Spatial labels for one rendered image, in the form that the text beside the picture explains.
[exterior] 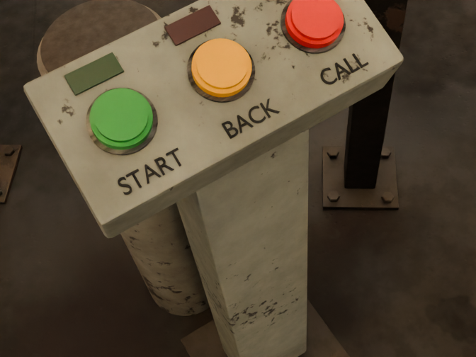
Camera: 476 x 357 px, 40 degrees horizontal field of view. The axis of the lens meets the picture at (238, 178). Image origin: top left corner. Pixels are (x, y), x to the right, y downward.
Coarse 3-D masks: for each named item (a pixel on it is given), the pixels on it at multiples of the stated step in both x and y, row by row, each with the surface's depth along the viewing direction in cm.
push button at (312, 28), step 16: (304, 0) 45; (320, 0) 45; (288, 16) 45; (304, 16) 45; (320, 16) 45; (336, 16) 45; (288, 32) 45; (304, 32) 45; (320, 32) 45; (336, 32) 45
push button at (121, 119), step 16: (112, 96) 42; (128, 96) 42; (96, 112) 42; (112, 112) 42; (128, 112) 42; (144, 112) 42; (96, 128) 42; (112, 128) 41; (128, 128) 42; (144, 128) 42; (112, 144) 41; (128, 144) 42
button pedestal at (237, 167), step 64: (256, 0) 46; (64, 64) 44; (128, 64) 44; (256, 64) 45; (320, 64) 45; (384, 64) 46; (64, 128) 42; (192, 128) 43; (256, 128) 44; (128, 192) 41; (192, 192) 46; (256, 192) 52; (256, 256) 61; (256, 320) 73; (320, 320) 96
